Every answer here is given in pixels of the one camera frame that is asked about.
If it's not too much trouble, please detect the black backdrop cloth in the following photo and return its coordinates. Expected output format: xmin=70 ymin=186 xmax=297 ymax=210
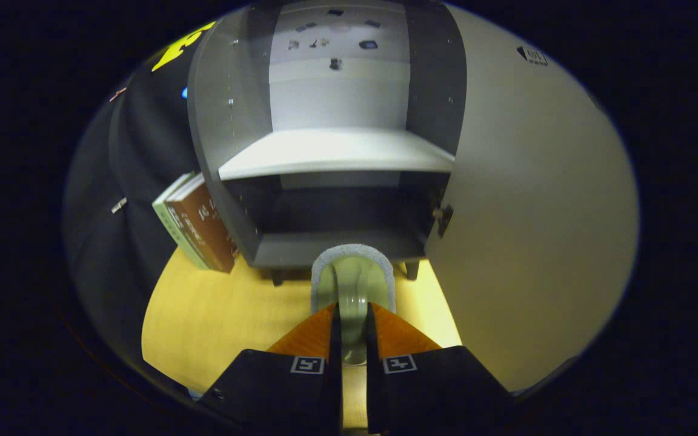
xmin=64 ymin=21 xmax=234 ymax=388

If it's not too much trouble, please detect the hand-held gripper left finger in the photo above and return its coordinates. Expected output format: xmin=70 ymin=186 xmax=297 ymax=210
xmin=198 ymin=303 xmax=344 ymax=436

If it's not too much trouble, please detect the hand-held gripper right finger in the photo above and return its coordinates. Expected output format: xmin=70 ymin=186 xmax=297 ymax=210
xmin=366 ymin=303 xmax=516 ymax=434

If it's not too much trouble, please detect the green book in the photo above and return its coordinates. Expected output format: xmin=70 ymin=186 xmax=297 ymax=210
xmin=152 ymin=172 xmax=211 ymax=271

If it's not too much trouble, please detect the green cup with grey rim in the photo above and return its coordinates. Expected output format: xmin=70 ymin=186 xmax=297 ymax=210
xmin=311 ymin=244 xmax=396 ymax=367

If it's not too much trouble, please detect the beige cabinet door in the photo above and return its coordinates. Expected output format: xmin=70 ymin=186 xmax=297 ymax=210
xmin=425 ymin=3 xmax=640 ymax=393

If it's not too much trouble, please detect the white cabinet shelf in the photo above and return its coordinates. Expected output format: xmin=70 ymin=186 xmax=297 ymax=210
xmin=218 ymin=127 xmax=456 ymax=181

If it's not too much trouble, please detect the grey cabinet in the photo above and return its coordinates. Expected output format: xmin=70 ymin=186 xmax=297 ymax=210
xmin=187 ymin=0 xmax=468 ymax=286

